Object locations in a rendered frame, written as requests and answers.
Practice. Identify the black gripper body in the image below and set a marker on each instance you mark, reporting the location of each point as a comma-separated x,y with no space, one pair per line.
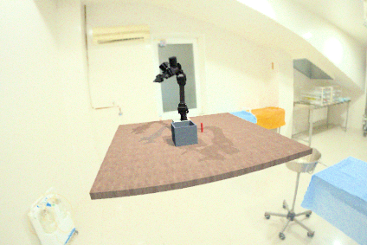
171,71

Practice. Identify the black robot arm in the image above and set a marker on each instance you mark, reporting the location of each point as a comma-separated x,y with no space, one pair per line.
181,80

